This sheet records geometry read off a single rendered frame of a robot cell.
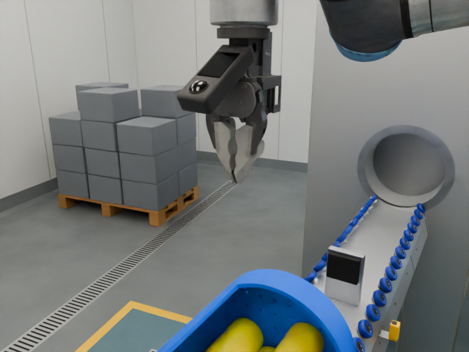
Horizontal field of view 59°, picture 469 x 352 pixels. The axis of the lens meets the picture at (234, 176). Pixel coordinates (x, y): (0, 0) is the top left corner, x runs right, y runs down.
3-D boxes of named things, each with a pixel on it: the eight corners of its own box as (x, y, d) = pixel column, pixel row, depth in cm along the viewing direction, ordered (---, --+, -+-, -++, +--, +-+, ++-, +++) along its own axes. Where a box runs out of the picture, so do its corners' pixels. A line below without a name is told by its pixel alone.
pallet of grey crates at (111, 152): (199, 197, 451) (196, 86, 414) (158, 226, 381) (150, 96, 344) (109, 183, 496) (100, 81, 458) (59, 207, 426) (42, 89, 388)
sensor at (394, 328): (398, 336, 110) (400, 320, 108) (396, 343, 107) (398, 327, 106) (369, 326, 113) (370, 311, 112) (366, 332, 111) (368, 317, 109)
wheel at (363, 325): (366, 314, 104) (359, 316, 105) (361, 325, 100) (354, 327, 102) (376, 330, 104) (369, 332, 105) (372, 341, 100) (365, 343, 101)
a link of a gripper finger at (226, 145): (252, 174, 64) (253, 115, 61) (232, 185, 59) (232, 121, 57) (235, 171, 66) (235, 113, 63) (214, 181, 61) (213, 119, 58)
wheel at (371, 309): (374, 299, 110) (367, 302, 111) (369, 308, 106) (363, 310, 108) (383, 314, 110) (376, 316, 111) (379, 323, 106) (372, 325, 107)
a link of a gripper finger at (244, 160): (270, 178, 63) (272, 116, 60) (251, 188, 58) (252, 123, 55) (252, 174, 64) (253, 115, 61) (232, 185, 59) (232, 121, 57)
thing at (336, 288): (360, 302, 119) (366, 253, 114) (356, 309, 116) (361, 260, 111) (326, 291, 124) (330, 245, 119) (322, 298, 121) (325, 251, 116)
